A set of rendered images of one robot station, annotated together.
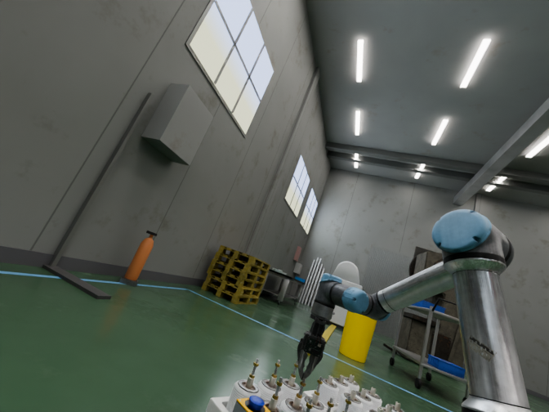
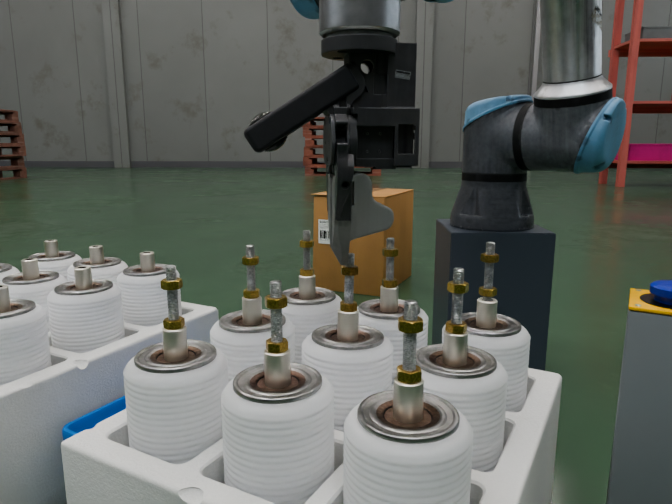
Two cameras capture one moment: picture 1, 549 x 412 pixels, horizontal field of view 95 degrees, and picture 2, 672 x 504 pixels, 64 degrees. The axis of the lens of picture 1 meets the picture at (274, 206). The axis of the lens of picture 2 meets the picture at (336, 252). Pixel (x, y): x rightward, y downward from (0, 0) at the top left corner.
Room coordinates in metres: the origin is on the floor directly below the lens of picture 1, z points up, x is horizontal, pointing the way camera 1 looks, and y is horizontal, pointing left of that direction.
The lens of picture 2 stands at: (1.16, 0.20, 0.45)
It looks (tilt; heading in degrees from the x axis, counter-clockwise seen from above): 11 degrees down; 250
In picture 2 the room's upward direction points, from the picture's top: straight up
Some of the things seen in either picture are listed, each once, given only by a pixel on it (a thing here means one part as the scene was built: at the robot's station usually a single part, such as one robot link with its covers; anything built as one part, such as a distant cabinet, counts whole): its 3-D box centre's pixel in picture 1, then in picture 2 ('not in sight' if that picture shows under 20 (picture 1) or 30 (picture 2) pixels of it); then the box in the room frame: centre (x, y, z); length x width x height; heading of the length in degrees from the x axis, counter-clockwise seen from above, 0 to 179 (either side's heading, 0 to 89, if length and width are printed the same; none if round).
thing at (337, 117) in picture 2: (315, 334); (366, 108); (0.95, -0.29, 0.48); 0.09 x 0.08 x 0.12; 167
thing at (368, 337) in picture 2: (296, 406); (347, 337); (0.96, -0.30, 0.25); 0.08 x 0.08 x 0.01
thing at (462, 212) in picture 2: not in sight; (492, 198); (0.54, -0.65, 0.35); 0.15 x 0.15 x 0.10
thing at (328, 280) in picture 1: (328, 290); not in sight; (0.95, -0.30, 0.64); 0.09 x 0.08 x 0.11; 26
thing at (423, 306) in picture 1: (431, 342); not in sight; (3.55, -2.65, 0.53); 1.14 x 0.66 x 1.07; 164
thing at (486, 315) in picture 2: not in sight; (486, 313); (0.80, -0.29, 0.26); 0.02 x 0.02 x 0.03
